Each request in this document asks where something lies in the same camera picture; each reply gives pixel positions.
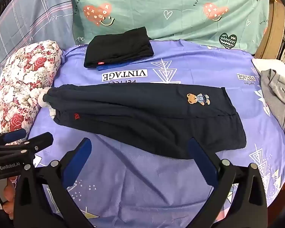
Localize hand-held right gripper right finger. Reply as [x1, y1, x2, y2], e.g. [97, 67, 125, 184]
[188, 137, 269, 228]

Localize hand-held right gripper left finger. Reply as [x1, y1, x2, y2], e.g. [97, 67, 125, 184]
[13, 137, 93, 228]

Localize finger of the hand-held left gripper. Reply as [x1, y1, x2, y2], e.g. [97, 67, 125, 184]
[0, 128, 27, 146]
[0, 132, 54, 153]

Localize navy pants with bear print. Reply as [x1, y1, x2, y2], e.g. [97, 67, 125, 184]
[38, 82, 247, 159]

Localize black folded pants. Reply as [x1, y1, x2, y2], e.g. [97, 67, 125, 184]
[84, 27, 154, 69]

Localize person's left hand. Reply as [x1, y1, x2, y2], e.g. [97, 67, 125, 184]
[2, 184, 16, 220]

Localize floral quilt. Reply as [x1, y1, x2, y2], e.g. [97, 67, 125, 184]
[0, 40, 63, 139]

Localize purple printed bedsheet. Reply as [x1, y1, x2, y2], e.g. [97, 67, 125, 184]
[26, 39, 285, 228]

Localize grey garment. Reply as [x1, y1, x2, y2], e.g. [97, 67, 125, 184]
[260, 69, 285, 152]

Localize blue folded garment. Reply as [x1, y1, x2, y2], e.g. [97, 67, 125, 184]
[97, 63, 131, 72]

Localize grey plaid sheet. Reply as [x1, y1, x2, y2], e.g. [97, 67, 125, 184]
[0, 0, 74, 83]

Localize white pillow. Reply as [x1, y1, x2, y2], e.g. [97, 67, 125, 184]
[252, 58, 285, 77]

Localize green printed pillow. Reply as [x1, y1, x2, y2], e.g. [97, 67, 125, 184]
[70, 0, 271, 55]

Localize wooden bed frame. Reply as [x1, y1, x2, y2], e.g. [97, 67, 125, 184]
[254, 0, 285, 60]

